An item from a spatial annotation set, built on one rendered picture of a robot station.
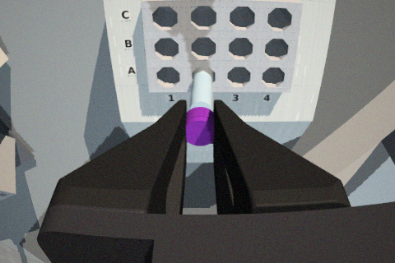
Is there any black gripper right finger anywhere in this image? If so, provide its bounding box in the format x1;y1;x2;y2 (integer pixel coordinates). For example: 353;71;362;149
213;99;351;215

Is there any dark grey bench mat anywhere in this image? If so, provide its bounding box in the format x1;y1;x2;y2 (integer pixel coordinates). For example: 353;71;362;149
0;0;395;263

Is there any violet-capped test tube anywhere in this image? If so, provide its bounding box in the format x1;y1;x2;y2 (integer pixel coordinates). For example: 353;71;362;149
186;67;214;146

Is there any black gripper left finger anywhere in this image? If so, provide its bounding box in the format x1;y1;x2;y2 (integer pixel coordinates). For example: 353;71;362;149
48;100;187;215

